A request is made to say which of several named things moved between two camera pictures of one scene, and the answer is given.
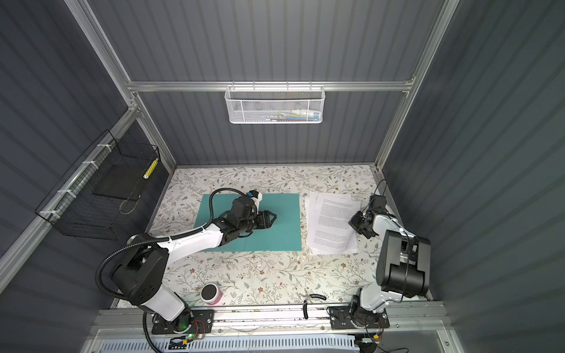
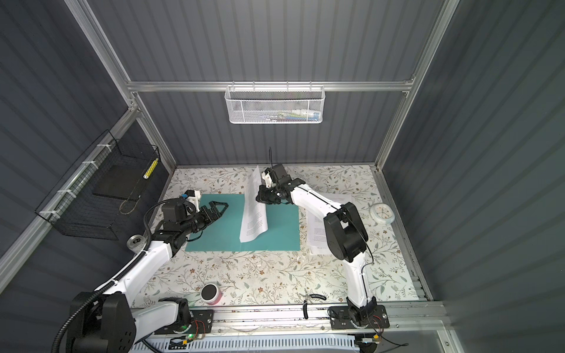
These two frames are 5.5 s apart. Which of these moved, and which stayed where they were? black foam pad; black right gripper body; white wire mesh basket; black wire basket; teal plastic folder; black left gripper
Moved: black right gripper body; black left gripper
Stayed: teal plastic folder; black foam pad; black wire basket; white wire mesh basket
